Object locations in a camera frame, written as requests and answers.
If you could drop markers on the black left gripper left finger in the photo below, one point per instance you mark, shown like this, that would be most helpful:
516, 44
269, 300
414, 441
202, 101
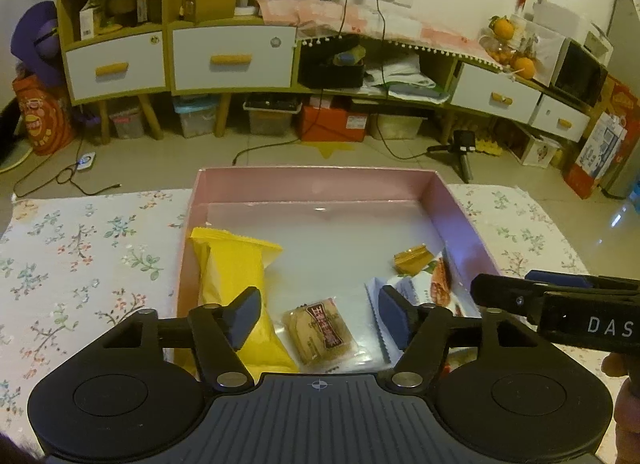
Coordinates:
199, 351

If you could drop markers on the pink cloth runner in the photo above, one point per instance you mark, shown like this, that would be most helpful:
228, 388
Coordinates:
315, 19

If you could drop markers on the white microwave oven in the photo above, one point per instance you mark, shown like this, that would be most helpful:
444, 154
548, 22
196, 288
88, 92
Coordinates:
572, 53

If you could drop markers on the tall wooden shelf cabinet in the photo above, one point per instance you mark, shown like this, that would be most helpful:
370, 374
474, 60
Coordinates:
114, 49

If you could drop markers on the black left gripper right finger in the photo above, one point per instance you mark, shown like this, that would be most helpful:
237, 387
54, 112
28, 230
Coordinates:
426, 333

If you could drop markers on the small gold snack pack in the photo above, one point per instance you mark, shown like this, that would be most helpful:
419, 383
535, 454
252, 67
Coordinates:
412, 261

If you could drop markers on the clear brown biscuit pack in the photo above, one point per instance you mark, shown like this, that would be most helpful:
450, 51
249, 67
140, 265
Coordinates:
322, 341

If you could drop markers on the black box on shelf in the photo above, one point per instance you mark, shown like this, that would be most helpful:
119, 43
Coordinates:
334, 63

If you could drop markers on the pink cardboard box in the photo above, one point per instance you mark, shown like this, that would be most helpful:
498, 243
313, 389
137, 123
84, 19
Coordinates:
339, 228

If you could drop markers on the red cardboard box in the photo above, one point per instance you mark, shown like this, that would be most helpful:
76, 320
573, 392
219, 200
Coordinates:
331, 124

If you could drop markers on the purple plush toy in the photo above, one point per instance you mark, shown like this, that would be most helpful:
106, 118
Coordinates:
36, 43

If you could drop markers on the floral tablecloth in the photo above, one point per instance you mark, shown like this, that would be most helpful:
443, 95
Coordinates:
72, 268

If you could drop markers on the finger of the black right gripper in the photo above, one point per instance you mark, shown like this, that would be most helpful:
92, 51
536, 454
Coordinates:
566, 280
515, 296

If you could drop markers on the long yellow snack pack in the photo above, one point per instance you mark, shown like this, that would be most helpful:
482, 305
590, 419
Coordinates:
229, 264

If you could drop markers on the white red nut pack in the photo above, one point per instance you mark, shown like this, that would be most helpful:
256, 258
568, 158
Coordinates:
432, 285

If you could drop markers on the black tripod camera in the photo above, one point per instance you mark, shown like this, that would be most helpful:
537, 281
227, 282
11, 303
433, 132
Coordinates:
456, 153

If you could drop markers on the orange printed bag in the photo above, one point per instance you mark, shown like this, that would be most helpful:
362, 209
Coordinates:
46, 114

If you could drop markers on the long wooden tv stand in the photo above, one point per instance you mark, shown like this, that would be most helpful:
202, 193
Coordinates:
473, 88

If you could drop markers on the right hand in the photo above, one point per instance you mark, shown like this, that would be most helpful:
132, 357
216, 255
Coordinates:
627, 408

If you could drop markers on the wooden drawer cabinet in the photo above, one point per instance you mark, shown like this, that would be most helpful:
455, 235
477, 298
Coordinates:
211, 49

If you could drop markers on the oranges in glass bowl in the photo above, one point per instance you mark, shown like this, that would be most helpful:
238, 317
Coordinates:
512, 44

